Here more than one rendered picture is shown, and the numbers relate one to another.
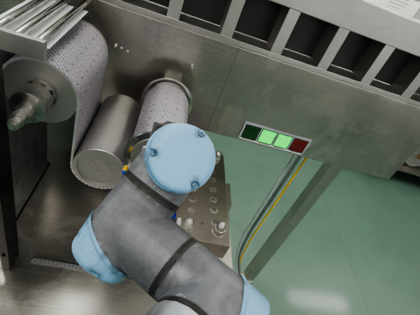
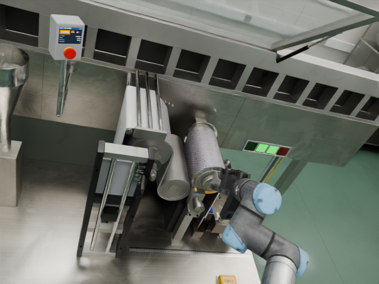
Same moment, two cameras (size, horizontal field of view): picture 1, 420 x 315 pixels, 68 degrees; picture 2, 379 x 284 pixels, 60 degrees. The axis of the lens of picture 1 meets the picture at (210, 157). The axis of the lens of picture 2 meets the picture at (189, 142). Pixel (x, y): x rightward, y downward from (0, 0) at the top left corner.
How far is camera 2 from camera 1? 61 cm
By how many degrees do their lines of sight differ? 6
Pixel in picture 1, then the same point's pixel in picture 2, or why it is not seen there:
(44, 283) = (141, 263)
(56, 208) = not seen: hidden behind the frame
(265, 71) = (262, 109)
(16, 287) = (127, 267)
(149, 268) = (262, 245)
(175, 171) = (268, 207)
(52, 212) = not seen: hidden behind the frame
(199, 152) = (276, 198)
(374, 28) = (331, 80)
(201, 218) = not seen: hidden behind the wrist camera
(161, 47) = (195, 100)
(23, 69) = (144, 142)
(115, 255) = (246, 242)
